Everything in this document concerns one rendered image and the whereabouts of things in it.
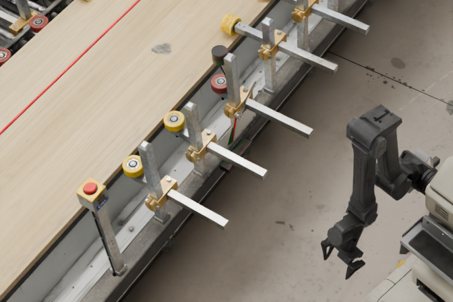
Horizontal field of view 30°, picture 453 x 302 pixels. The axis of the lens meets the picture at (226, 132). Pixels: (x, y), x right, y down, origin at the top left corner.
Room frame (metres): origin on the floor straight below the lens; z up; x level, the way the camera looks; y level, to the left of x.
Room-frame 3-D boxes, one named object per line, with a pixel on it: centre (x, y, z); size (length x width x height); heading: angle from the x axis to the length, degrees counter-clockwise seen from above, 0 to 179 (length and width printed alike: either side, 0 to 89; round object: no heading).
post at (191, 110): (1.94, 0.12, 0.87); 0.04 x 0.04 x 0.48; 50
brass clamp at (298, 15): (2.53, -0.38, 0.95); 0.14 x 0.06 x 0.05; 140
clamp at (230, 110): (2.15, -0.06, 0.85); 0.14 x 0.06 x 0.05; 140
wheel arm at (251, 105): (2.09, -0.15, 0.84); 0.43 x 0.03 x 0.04; 50
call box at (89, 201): (1.55, 0.45, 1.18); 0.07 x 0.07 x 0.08; 50
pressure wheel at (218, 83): (2.22, 0.00, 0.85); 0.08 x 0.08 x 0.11
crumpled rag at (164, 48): (2.44, 0.22, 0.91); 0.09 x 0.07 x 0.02; 77
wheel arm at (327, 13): (2.52, -0.42, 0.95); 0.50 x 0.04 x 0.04; 50
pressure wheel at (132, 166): (1.87, 0.36, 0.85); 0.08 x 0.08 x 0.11
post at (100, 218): (1.55, 0.45, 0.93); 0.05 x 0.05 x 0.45; 50
